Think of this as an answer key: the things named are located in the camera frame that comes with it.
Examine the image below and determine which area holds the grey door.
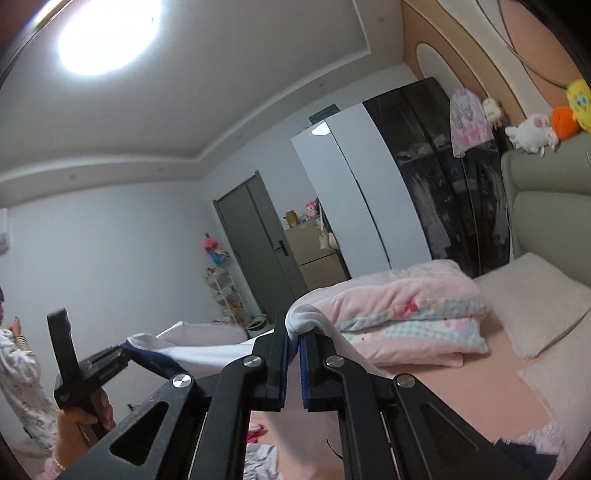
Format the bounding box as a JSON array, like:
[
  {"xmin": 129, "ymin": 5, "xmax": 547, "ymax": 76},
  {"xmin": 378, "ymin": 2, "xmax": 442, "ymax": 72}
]
[{"xmin": 212, "ymin": 171, "xmax": 308, "ymax": 326}]

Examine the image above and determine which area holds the person's left hand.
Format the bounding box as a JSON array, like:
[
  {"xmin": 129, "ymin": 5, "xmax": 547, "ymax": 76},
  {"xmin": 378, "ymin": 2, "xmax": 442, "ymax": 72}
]
[{"xmin": 53, "ymin": 388, "xmax": 116, "ymax": 472}]

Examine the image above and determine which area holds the pink folded quilt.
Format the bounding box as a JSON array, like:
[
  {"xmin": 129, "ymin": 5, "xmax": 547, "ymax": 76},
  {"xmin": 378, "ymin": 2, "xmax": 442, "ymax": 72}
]
[{"xmin": 288, "ymin": 259, "xmax": 490, "ymax": 368}]

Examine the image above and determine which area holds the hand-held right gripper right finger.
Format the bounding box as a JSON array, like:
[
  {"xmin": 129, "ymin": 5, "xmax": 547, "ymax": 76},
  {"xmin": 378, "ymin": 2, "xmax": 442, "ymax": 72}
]
[{"xmin": 299, "ymin": 330, "xmax": 543, "ymax": 480}]

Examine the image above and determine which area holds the round ceiling lamp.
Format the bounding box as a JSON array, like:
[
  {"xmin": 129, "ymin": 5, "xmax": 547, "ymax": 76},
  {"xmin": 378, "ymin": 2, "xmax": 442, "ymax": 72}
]
[{"xmin": 58, "ymin": 0, "xmax": 162, "ymax": 77}]

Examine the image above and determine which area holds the cream plush toy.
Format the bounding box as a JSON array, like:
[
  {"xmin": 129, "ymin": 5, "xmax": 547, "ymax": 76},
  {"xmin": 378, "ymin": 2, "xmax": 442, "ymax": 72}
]
[{"xmin": 482, "ymin": 97, "xmax": 509, "ymax": 130}]

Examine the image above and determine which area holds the navy striped garment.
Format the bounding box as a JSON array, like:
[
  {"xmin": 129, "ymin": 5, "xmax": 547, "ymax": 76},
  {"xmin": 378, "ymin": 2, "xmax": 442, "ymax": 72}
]
[{"xmin": 494, "ymin": 436, "xmax": 561, "ymax": 480}]

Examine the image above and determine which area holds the pale shirt with navy collar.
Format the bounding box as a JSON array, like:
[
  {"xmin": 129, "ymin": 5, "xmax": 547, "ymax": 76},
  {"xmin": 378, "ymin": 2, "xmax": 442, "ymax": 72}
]
[{"xmin": 121, "ymin": 302, "xmax": 393, "ymax": 381}]

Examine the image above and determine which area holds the bed with pink sheet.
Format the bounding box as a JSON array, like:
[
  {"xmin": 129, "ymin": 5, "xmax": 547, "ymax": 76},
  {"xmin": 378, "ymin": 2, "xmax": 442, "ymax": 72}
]
[{"xmin": 249, "ymin": 251, "xmax": 591, "ymax": 480}]

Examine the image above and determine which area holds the dark glass wardrobe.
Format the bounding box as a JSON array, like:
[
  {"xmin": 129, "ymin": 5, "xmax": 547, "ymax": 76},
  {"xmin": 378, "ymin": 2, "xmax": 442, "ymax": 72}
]
[{"xmin": 362, "ymin": 78, "xmax": 513, "ymax": 278}]

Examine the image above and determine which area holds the white storage rack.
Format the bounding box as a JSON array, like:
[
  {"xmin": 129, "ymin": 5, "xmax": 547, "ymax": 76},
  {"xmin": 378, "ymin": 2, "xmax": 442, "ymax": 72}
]
[{"xmin": 203, "ymin": 268, "xmax": 252, "ymax": 328}]

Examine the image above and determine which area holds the pink patterned cushion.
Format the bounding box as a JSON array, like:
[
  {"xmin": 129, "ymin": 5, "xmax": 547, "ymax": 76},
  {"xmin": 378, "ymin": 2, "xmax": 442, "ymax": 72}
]
[{"xmin": 450, "ymin": 88, "xmax": 495, "ymax": 158}]

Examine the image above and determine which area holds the pale pink pillow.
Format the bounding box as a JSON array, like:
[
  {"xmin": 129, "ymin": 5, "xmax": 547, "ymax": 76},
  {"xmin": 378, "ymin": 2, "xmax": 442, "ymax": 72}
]
[
  {"xmin": 475, "ymin": 253, "xmax": 591, "ymax": 361},
  {"xmin": 517, "ymin": 314, "xmax": 591, "ymax": 444}
]

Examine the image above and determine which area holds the orange plush carrot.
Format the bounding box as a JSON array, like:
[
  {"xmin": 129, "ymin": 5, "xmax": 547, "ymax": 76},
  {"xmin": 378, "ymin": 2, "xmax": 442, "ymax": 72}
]
[{"xmin": 551, "ymin": 107, "xmax": 580, "ymax": 139}]

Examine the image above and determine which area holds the white plush rabbit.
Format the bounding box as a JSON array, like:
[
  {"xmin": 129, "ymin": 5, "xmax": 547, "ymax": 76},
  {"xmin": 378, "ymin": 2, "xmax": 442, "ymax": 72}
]
[{"xmin": 505, "ymin": 113, "xmax": 561, "ymax": 155}]

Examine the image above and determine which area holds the red plush toy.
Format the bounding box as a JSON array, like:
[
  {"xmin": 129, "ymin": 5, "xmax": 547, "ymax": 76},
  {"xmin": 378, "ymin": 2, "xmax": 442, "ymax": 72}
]
[{"xmin": 203, "ymin": 233, "xmax": 229, "ymax": 266}]

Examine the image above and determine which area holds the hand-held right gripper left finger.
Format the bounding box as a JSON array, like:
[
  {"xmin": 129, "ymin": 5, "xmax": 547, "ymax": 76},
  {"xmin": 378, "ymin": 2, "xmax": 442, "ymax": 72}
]
[{"xmin": 58, "ymin": 311, "xmax": 296, "ymax": 480}]

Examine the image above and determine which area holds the white wardrobe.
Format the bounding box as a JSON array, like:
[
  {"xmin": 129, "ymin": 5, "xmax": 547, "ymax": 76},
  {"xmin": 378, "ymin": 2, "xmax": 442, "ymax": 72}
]
[{"xmin": 291, "ymin": 102, "xmax": 432, "ymax": 294}]

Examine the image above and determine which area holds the beige cabinet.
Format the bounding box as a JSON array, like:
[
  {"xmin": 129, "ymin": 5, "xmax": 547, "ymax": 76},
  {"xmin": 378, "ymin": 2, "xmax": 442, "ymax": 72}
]
[{"xmin": 283, "ymin": 217, "xmax": 349, "ymax": 289}]

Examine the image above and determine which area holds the yellow sponge plush toy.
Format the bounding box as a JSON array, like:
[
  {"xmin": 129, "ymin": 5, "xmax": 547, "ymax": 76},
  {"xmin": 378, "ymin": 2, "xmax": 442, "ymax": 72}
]
[{"xmin": 567, "ymin": 79, "xmax": 591, "ymax": 134}]

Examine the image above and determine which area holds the white patterned garment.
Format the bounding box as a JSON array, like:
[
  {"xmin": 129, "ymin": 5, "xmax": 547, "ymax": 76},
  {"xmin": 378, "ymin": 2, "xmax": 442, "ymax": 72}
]
[{"xmin": 245, "ymin": 442, "xmax": 283, "ymax": 480}]

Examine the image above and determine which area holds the grey-green sofa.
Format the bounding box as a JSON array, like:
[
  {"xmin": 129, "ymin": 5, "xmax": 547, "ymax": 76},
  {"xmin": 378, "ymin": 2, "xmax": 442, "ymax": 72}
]
[{"xmin": 501, "ymin": 136, "xmax": 591, "ymax": 287}]

